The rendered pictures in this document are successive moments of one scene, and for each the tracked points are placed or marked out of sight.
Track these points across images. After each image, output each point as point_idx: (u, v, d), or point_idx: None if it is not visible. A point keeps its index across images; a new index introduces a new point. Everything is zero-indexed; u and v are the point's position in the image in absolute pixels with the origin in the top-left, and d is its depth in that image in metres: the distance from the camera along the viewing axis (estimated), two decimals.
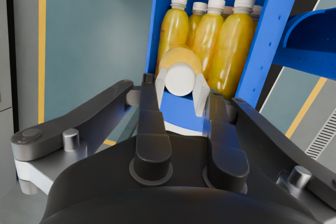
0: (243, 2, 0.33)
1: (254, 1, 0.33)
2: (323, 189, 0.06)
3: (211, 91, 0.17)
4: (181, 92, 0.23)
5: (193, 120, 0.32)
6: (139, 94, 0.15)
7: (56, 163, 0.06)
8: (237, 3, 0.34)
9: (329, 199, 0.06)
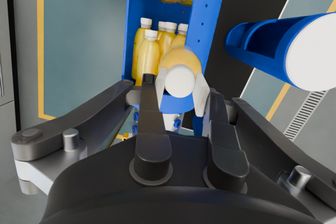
0: (183, 28, 0.50)
1: None
2: (323, 189, 0.06)
3: (211, 91, 0.17)
4: (152, 35, 0.53)
5: None
6: (139, 94, 0.15)
7: (56, 163, 0.06)
8: (180, 28, 0.51)
9: (329, 199, 0.06)
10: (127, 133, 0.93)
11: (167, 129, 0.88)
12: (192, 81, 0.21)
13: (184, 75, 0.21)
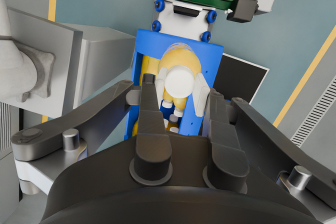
0: None
1: None
2: (323, 189, 0.06)
3: (211, 91, 0.17)
4: None
5: None
6: (139, 94, 0.15)
7: (56, 163, 0.06)
8: None
9: (329, 199, 0.06)
10: None
11: None
12: None
13: None
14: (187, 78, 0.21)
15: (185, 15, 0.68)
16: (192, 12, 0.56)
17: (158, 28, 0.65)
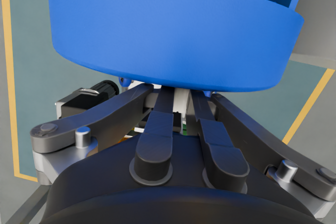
0: None
1: None
2: (309, 180, 0.07)
3: None
4: None
5: None
6: None
7: (66, 158, 0.07)
8: None
9: (315, 189, 0.07)
10: None
11: None
12: None
13: None
14: None
15: None
16: None
17: (205, 91, 0.38)
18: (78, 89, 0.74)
